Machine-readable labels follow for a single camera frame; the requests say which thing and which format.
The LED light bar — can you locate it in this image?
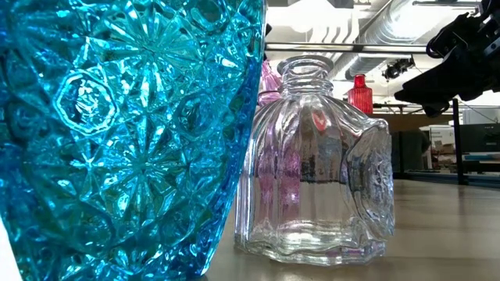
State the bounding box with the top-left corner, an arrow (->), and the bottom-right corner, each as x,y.
265,41 -> 430,55

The black spotlight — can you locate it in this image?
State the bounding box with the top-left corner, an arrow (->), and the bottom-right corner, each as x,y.
381,57 -> 416,81

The wooden shelf black metal frame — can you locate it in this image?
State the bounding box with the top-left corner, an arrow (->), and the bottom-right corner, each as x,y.
366,98 -> 469,187

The black aluminium table frame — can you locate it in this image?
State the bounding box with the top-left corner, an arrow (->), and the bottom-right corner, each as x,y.
394,170 -> 500,189

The teal square cut-glass vase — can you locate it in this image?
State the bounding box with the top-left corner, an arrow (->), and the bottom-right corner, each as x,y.
0,0 -> 268,281

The pink bulbous glass vase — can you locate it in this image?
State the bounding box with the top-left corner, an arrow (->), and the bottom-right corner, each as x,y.
257,58 -> 284,107

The clear scalloped squat glass vase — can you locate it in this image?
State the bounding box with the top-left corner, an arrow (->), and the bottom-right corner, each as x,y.
233,54 -> 395,267

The person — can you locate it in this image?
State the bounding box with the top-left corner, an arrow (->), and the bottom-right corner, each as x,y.
390,128 -> 431,173

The red ribbed glass bottle vase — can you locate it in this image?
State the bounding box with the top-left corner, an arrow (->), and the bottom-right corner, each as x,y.
346,73 -> 374,116

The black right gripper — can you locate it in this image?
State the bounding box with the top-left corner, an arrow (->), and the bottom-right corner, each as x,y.
393,0 -> 500,118

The black computer monitor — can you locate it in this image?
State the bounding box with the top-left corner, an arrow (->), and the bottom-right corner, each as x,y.
459,123 -> 500,154

